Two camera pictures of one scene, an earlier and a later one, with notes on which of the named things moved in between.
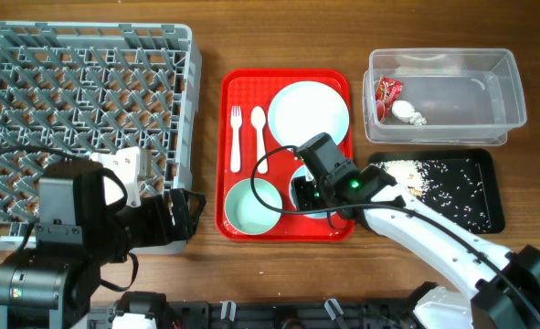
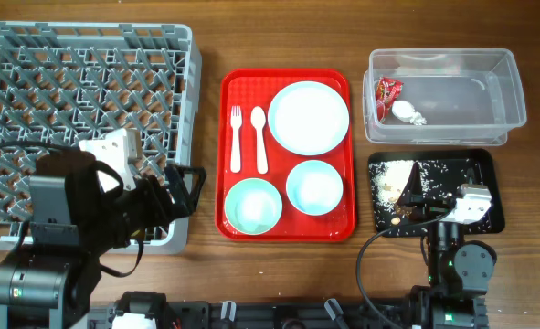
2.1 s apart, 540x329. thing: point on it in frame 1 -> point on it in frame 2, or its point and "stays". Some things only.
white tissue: [406, 111] stays
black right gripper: [304, 202] -> [413, 195]
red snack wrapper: [386, 91] stays
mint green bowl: [246, 214] stays
